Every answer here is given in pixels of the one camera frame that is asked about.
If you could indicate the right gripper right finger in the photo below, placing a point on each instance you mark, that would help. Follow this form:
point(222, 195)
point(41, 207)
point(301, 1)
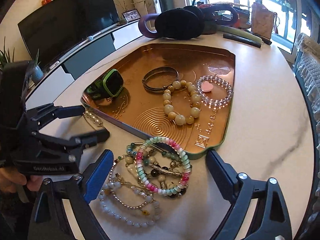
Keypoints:
point(271, 218)

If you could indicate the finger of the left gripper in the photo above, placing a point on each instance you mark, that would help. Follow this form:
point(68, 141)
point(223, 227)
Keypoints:
point(55, 148)
point(43, 115)

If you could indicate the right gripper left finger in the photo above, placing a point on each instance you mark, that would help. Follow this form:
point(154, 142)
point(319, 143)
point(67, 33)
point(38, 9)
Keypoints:
point(49, 220)

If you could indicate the pearl brooch pin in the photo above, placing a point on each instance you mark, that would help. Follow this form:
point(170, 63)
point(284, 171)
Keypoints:
point(92, 119)

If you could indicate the green black smart watch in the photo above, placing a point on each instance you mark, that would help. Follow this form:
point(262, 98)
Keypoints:
point(107, 86)

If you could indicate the person's left hand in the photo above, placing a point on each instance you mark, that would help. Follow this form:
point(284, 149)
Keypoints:
point(10, 178)

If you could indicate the white grey tv cabinet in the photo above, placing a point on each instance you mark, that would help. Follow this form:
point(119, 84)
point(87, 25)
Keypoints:
point(57, 80)

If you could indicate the grey potted plant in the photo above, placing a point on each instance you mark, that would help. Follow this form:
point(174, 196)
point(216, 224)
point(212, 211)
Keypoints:
point(37, 74)

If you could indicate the dark potted plant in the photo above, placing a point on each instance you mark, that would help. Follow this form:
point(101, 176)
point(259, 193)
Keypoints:
point(6, 56)

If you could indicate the flat screen television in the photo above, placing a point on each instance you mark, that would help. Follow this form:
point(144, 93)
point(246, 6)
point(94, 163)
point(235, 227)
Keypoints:
point(57, 27)

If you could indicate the white stick on cabinet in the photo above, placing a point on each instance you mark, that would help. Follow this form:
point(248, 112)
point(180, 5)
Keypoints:
point(83, 44)

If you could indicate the copper metal tray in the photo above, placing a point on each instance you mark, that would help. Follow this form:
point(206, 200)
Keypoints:
point(179, 91)

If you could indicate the small framed photo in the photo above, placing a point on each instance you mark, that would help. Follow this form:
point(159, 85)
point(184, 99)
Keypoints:
point(131, 15)

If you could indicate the quilted sofa with cover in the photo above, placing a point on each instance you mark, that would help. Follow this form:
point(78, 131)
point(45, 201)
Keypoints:
point(306, 70)

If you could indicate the black remote control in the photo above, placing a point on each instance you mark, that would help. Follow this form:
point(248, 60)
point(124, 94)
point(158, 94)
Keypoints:
point(242, 40)

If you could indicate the pink paper gift bag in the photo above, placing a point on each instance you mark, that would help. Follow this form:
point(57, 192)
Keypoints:
point(263, 21)

